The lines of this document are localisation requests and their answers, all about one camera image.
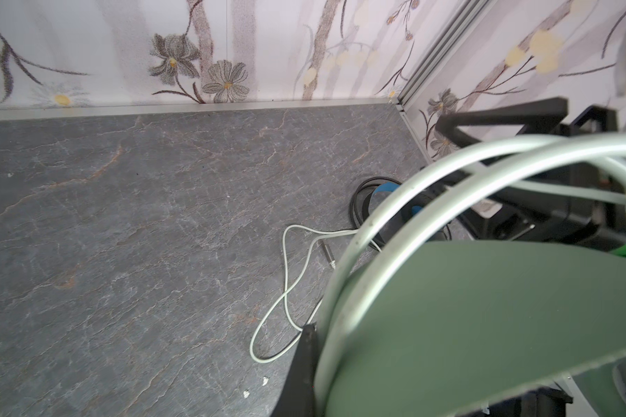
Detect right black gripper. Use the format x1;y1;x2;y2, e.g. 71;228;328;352
434;125;626;222

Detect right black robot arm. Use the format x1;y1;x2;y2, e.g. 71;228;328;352
435;97;626;257

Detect green white headphones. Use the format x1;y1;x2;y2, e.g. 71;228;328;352
314;134;626;416

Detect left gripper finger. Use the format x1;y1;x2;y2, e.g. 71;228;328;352
271;324;319;417

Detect black blue headphones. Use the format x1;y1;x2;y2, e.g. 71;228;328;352
348;177;436;248

